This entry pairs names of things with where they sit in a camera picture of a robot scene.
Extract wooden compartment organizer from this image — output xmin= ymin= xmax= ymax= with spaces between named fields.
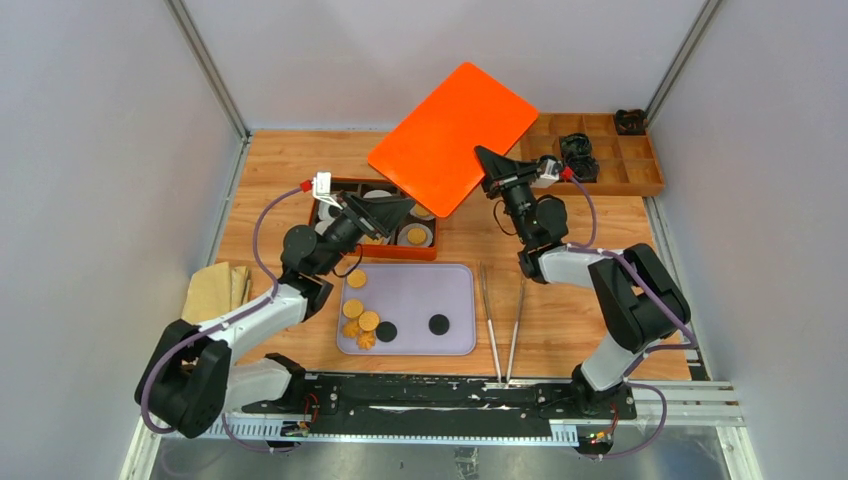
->
xmin=507 ymin=113 xmax=665 ymax=197

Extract lavender cookie tray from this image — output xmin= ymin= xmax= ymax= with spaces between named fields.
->
xmin=336 ymin=263 xmax=477 ymax=356

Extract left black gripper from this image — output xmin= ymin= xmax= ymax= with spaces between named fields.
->
xmin=316 ymin=191 xmax=414 ymax=277

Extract black coiled item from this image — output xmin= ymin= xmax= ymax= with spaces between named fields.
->
xmin=559 ymin=133 xmax=593 ymax=158
xmin=567 ymin=155 xmax=600 ymax=184

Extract round yellow biscuit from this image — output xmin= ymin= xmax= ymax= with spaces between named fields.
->
xmin=357 ymin=311 xmax=380 ymax=332
xmin=413 ymin=205 xmax=432 ymax=218
xmin=346 ymin=268 xmax=368 ymax=289
xmin=406 ymin=227 xmax=429 ymax=246
xmin=342 ymin=298 xmax=365 ymax=320

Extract orange cookie box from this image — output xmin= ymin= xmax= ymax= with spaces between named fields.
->
xmin=331 ymin=177 xmax=440 ymax=261

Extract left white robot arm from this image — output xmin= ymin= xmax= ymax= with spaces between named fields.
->
xmin=135 ymin=172 xmax=416 ymax=438

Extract yellow cloth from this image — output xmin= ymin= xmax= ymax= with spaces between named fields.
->
xmin=180 ymin=262 xmax=252 ymax=324

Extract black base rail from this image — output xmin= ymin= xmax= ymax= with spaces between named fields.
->
xmin=198 ymin=370 xmax=747 ymax=448

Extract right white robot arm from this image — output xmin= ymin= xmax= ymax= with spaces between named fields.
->
xmin=474 ymin=146 xmax=697 ymax=418

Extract orange box lid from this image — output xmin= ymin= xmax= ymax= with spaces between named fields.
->
xmin=367 ymin=62 xmax=539 ymax=218

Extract metal tongs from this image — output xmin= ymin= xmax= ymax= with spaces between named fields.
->
xmin=479 ymin=263 xmax=527 ymax=388

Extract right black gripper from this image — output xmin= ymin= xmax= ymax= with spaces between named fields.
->
xmin=473 ymin=145 xmax=543 ymax=244

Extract white paper cup liner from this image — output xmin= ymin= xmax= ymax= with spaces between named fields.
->
xmin=410 ymin=204 xmax=435 ymax=221
xmin=363 ymin=190 xmax=392 ymax=199
xmin=314 ymin=220 xmax=333 ymax=235
xmin=317 ymin=202 xmax=341 ymax=222
xmin=396 ymin=223 xmax=434 ymax=248

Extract swirl butter cookie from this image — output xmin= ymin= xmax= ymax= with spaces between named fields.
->
xmin=356 ymin=331 xmax=377 ymax=351
xmin=341 ymin=320 xmax=362 ymax=338

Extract black coiled item right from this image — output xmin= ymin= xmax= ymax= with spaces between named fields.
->
xmin=567 ymin=155 xmax=600 ymax=184

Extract black coiled item top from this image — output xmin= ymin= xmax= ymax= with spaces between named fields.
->
xmin=559 ymin=133 xmax=593 ymax=158

